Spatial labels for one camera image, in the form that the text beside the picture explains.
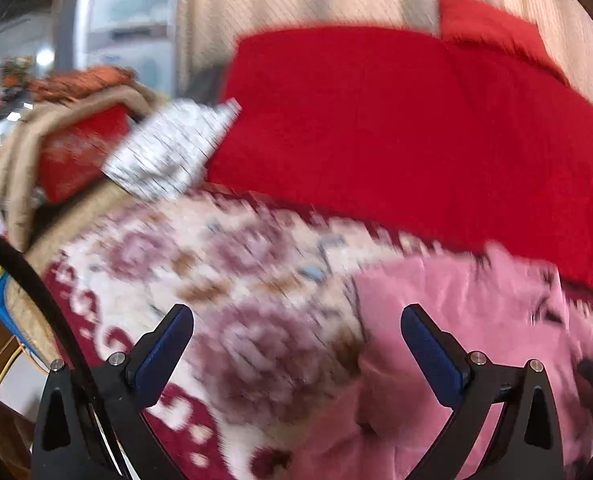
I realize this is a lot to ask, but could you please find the black cable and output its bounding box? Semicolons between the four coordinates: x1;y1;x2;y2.
0;222;127;480

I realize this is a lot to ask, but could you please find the beige cloth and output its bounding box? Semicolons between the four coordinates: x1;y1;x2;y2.
0;80;152;253

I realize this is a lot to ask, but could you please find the red sofa cover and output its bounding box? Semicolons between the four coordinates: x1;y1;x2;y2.
204;25;593;296

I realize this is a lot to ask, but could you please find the white patterned pillow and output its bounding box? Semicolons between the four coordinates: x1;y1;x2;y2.
101;97;242;203

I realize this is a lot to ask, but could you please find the silver refrigerator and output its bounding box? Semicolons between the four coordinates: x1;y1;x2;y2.
56;0;180;101

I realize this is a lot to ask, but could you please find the floral blanket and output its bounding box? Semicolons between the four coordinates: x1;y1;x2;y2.
41;187;593;480

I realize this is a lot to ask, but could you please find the red box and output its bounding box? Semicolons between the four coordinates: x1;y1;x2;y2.
39;105;132;203

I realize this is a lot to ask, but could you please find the pink garment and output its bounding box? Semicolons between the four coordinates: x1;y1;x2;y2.
286;245;593;480

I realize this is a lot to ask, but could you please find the red pillow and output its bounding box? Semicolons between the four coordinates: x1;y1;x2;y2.
436;0;572;86

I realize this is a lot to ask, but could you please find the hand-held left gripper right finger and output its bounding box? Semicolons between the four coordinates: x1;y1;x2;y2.
400;304;564;480

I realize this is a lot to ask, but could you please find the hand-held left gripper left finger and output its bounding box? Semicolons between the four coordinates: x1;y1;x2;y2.
30;304;194;480

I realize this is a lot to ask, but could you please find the orange patterned cloth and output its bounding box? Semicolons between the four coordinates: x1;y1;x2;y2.
29;66;137;103

